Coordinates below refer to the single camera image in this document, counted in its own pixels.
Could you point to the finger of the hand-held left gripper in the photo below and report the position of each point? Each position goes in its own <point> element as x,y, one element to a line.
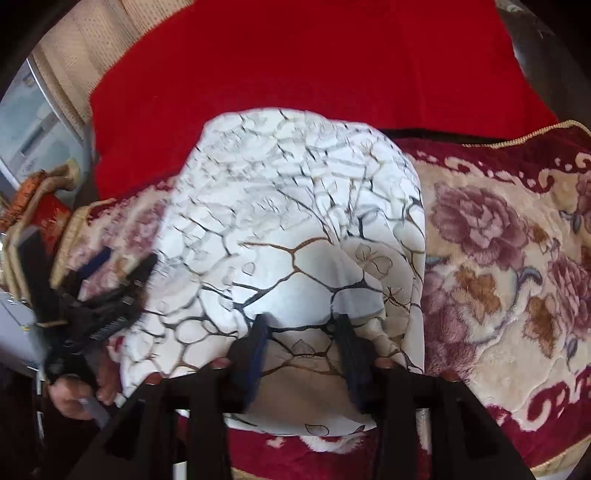
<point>115,323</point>
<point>124,277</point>

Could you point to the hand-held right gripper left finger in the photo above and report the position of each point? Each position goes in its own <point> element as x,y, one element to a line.
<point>249,364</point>

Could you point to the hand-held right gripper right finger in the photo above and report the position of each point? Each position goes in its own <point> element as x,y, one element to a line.
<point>353,369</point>

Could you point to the white crack-patterned garment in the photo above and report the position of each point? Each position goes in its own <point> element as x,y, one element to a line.
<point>277,194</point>

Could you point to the person's left hand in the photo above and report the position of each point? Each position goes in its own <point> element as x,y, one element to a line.
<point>69,401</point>

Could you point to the red gift box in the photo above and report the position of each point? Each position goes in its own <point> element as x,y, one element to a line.
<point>51,221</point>

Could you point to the orange patterned cushion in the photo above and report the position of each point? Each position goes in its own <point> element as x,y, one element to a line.
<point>25,194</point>

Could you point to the red gold decorated cushion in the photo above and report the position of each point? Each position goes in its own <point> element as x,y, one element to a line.
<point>62,177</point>

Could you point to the grey framed window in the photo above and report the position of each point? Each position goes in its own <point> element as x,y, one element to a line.
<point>32,124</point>

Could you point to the maroon floral blanket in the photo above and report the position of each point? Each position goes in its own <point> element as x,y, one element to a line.
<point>498,258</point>

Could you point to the beige curtain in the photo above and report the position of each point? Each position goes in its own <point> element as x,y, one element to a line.
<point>74,64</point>

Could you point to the red cloth sheet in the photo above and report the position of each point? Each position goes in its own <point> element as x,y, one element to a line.
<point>300,60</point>

